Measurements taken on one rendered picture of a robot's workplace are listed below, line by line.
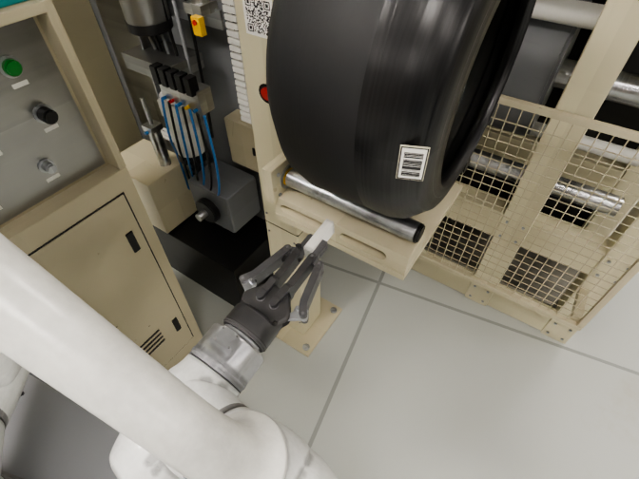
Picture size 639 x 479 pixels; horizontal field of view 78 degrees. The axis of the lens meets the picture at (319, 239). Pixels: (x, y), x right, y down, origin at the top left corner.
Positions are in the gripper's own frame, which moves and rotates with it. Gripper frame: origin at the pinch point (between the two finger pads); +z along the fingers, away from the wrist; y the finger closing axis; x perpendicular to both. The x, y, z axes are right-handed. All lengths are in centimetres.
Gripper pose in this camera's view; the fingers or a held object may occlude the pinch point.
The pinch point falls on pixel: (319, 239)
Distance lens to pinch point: 65.7
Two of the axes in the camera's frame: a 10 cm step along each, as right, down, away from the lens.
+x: 0.8, 5.8, 8.1
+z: 5.5, -7.0, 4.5
